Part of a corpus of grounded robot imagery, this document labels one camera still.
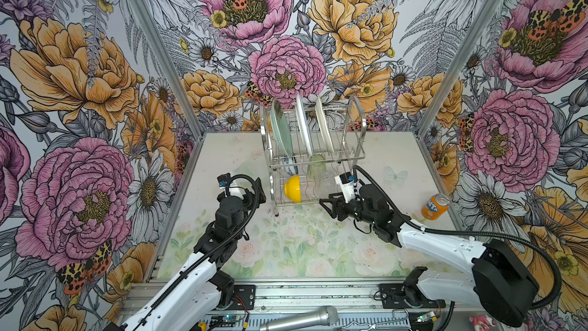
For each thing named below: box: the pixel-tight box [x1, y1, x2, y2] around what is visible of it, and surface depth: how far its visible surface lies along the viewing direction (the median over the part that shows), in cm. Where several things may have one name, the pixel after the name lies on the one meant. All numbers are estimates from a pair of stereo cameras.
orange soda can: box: [421, 193, 451, 220], surface depth 87 cm
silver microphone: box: [258, 305, 340, 331], surface depth 70 cm
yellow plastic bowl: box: [284, 174, 302, 204], surface depth 88 cm
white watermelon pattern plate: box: [295, 94, 315, 157], surface depth 66 cm
